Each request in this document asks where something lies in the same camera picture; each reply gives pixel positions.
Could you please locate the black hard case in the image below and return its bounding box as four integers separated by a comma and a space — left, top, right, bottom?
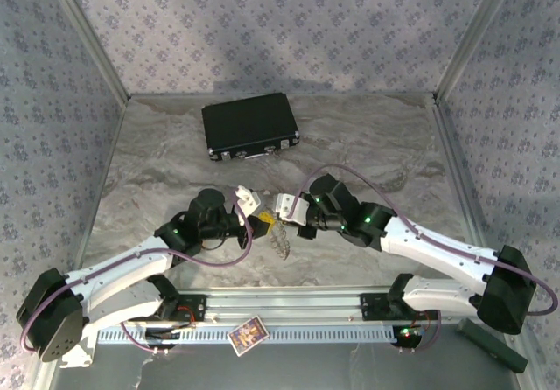
200, 92, 302, 163

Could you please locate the colourful playing card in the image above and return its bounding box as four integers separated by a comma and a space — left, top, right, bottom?
227, 315, 270, 357

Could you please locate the dark green block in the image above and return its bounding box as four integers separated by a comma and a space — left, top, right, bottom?
454, 318, 529, 373

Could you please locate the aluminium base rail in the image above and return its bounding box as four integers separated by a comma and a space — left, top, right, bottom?
177, 289, 438, 323

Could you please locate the aluminium table edge rail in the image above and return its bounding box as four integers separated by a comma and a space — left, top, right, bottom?
430, 94, 533, 390
32, 94, 132, 390

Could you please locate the slotted grey cable duct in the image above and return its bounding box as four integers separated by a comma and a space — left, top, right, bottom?
96, 323, 403, 345

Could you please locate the arm controller board with wires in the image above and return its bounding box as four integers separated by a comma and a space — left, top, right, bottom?
393, 324, 428, 347
143, 324, 198, 344

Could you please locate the aluminium frame post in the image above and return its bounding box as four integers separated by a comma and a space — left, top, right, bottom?
434, 0, 522, 101

